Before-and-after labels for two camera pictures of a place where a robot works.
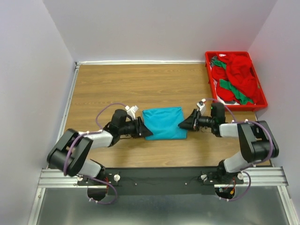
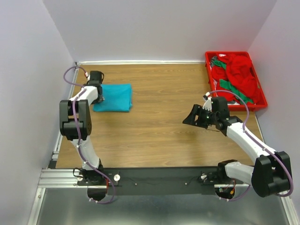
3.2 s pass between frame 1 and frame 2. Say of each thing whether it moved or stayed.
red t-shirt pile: stayed
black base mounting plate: stayed
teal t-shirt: moved
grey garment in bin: stayed
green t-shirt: stayed
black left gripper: moved
